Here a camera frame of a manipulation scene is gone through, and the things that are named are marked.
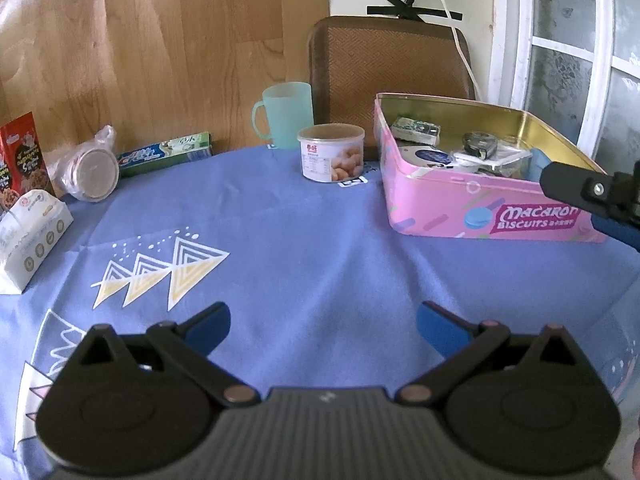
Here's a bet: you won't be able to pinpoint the white snack can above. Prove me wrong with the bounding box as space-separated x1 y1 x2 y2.
297 124 366 183

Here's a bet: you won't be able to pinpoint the mint green plastic mug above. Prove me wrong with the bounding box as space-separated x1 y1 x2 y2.
252 81 314 150

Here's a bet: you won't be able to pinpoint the blue glasses case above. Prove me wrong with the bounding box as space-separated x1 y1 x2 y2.
526 148 551 182

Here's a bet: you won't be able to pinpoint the wooden board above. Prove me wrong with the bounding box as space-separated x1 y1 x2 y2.
1 0 329 152

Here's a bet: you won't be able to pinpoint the red cereal box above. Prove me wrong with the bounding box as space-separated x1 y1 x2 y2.
0 113 54 211

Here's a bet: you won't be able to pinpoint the green correction tape dispenser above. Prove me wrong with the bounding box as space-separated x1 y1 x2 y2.
462 131 499 160

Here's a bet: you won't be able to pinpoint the bagged paper cups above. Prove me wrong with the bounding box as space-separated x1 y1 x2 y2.
46 125 119 203

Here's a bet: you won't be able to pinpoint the clear packaged item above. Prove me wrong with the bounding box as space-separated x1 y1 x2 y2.
451 142 533 179

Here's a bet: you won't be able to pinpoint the white framed frosted window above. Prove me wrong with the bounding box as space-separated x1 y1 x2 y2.
486 0 639 174

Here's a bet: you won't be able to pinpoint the small white tissue packet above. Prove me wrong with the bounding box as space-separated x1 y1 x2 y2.
390 117 440 146

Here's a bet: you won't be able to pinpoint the green toothpaste box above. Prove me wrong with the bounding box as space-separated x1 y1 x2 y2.
117 132 213 178

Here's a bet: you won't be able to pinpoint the white tissue pack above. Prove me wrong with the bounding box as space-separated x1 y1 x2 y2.
0 190 74 295

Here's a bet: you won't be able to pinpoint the white cream box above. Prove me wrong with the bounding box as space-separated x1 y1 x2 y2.
399 145 452 167

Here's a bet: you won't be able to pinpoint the pink macaron biscuit tin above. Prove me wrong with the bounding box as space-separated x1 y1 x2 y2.
374 93 605 243

